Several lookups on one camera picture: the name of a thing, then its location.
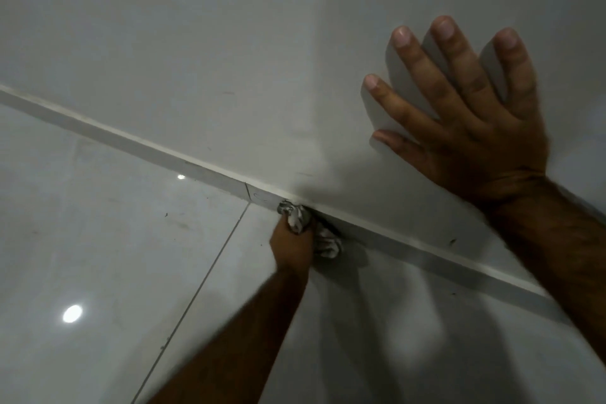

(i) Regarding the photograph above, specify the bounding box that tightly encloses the person's left hand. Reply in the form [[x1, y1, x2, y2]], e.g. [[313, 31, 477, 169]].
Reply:
[[269, 216, 316, 277]]

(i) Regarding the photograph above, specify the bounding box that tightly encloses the person's right hand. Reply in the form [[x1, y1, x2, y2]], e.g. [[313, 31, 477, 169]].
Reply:
[[363, 15, 551, 208]]

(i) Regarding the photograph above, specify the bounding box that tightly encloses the grey white cleaning cloth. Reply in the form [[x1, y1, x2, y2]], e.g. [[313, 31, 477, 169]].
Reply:
[[277, 200, 344, 259]]

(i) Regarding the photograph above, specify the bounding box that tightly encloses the person's left forearm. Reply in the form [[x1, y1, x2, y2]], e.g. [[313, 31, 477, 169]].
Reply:
[[147, 267, 311, 404]]

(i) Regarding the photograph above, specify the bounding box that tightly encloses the person's right forearm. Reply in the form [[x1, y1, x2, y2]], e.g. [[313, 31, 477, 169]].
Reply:
[[478, 172, 606, 366]]

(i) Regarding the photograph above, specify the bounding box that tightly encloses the white baseboard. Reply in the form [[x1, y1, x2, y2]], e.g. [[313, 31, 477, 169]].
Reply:
[[0, 84, 556, 299]]

